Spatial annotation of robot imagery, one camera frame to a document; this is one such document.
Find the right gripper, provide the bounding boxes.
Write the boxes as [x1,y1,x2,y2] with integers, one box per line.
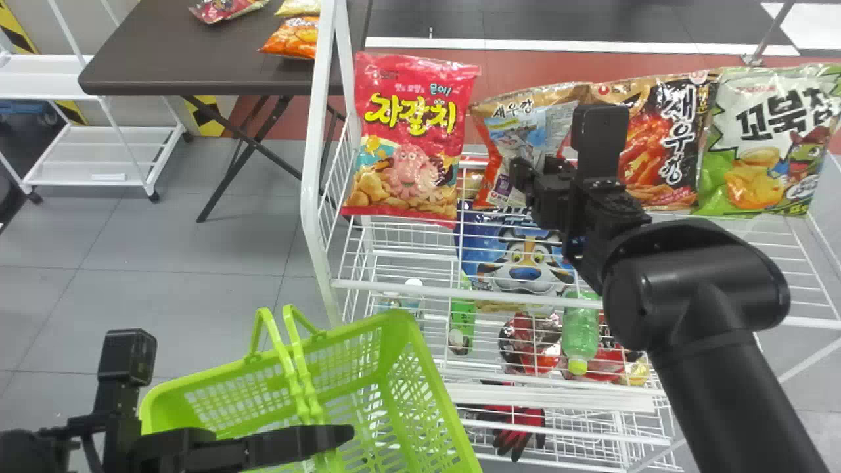
[509,154,581,232]

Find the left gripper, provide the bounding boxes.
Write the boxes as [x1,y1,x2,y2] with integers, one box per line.
[38,384,356,473]

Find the green basket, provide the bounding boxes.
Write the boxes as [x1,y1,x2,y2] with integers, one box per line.
[138,304,484,473]

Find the brown snack packet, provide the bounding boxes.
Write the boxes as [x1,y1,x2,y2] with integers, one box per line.
[468,81,593,210]

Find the blue cereal bag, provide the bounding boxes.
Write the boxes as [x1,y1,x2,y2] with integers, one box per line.
[453,199,580,313]

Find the black snack packet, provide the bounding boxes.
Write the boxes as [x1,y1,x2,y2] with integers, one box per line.
[587,71,721,212]

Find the red snack packet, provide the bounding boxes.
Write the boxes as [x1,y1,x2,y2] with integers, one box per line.
[340,51,482,229]
[189,0,270,25]

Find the green bottle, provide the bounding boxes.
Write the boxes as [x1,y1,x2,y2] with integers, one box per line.
[560,291,602,377]

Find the red noodle cup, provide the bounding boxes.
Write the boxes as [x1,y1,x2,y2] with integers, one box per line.
[497,313,564,376]
[569,342,651,386]

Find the clear bottle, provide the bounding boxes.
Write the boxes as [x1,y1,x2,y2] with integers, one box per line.
[377,277,426,317]

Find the green snack packet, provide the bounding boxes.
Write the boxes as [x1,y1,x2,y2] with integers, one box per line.
[692,62,841,218]

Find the red gloves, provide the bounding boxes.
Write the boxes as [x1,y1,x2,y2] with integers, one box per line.
[482,402,547,462]

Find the orange snack packet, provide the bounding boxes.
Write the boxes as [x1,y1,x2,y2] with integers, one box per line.
[258,16,321,60]

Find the yellow snack packet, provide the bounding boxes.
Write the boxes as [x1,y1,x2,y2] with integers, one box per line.
[274,0,322,18]

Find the white shelf trolley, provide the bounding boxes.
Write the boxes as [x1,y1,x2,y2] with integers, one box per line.
[0,0,193,203]

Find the brown side table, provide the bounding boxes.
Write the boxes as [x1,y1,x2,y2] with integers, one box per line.
[78,0,374,224]

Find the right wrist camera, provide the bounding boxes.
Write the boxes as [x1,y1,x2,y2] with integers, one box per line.
[570,103,631,179]

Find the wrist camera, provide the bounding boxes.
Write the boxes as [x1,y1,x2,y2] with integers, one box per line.
[570,103,631,179]
[97,328,158,390]

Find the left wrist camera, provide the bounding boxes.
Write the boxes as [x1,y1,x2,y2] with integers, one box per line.
[97,328,158,390]

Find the white wire rack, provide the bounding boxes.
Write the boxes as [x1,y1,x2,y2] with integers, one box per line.
[300,0,841,473]

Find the striped post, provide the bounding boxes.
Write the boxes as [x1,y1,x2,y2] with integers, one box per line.
[0,5,88,127]
[184,95,227,138]

